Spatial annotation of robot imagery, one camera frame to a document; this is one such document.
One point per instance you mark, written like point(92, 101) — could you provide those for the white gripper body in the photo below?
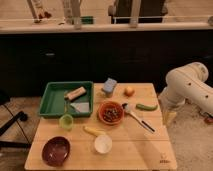
point(168, 114)

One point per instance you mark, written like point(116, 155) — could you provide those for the orange bowl with beans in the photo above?
point(110, 113)

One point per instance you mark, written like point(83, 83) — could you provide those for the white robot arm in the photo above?
point(186, 82)

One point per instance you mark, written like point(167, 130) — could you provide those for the purple bowl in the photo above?
point(55, 151)

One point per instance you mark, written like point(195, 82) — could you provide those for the green chili pepper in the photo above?
point(146, 108)

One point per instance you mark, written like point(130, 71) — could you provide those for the orange fruit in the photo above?
point(129, 91)

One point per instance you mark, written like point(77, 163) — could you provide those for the blue sponge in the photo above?
point(109, 86)

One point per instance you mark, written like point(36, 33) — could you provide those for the white cup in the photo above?
point(103, 144)

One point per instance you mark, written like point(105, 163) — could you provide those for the yellow banana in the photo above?
point(93, 131)

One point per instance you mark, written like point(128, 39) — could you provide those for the grey cloth piece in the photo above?
point(81, 107)

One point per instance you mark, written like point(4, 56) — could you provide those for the green plastic tray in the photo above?
point(54, 105)

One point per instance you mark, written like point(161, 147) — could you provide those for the wooden roller block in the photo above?
point(75, 93)

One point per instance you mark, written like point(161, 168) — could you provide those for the green cup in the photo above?
point(66, 122)

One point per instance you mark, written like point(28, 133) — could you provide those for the black chair base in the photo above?
point(20, 116)

